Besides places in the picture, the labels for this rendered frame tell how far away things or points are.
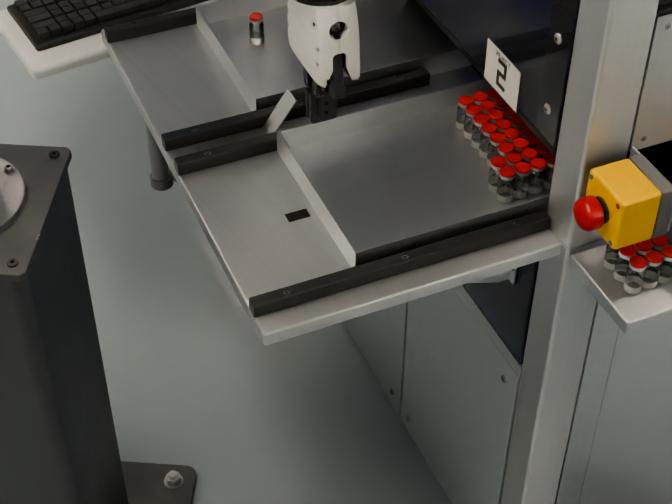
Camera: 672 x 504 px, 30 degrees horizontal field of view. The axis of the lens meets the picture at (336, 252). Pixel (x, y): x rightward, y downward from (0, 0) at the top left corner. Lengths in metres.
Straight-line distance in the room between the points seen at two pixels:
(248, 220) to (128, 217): 1.38
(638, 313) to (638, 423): 0.48
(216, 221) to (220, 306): 1.13
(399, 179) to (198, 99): 0.33
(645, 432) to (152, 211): 1.41
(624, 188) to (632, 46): 0.16
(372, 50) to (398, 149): 0.24
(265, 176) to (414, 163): 0.20
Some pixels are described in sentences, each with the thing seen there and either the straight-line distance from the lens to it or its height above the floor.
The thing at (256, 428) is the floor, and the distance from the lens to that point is 2.50.
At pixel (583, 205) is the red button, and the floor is 1.01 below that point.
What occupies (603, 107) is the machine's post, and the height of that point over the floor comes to 1.10.
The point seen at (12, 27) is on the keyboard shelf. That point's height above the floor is 0.80.
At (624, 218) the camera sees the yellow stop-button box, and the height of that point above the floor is 1.01.
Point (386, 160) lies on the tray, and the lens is 1.69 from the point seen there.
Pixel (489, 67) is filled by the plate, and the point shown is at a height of 1.01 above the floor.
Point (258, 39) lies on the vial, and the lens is 1.91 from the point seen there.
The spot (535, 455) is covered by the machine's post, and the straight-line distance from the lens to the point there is 1.89.
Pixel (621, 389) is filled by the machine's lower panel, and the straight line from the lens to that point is 1.89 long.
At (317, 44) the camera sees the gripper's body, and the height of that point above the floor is 1.21.
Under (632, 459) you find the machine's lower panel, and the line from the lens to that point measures 2.06.
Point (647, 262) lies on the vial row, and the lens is 1.53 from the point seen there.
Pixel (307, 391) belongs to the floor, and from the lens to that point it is 2.56.
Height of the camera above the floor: 1.94
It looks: 43 degrees down
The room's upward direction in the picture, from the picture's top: straight up
